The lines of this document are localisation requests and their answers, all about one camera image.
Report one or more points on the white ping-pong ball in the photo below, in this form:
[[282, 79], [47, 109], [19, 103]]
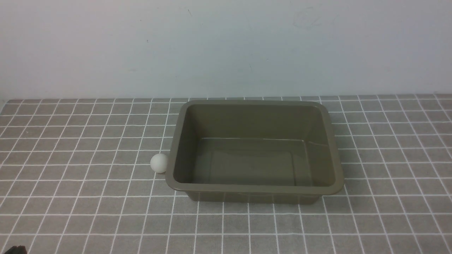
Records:
[[159, 163]]

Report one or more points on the olive green plastic bin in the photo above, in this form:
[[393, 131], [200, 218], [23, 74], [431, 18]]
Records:
[[254, 151]]

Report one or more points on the grey checkered tablecloth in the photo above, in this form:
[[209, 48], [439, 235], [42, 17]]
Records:
[[75, 179]]

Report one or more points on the black object at corner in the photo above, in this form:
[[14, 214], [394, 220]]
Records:
[[16, 250]]

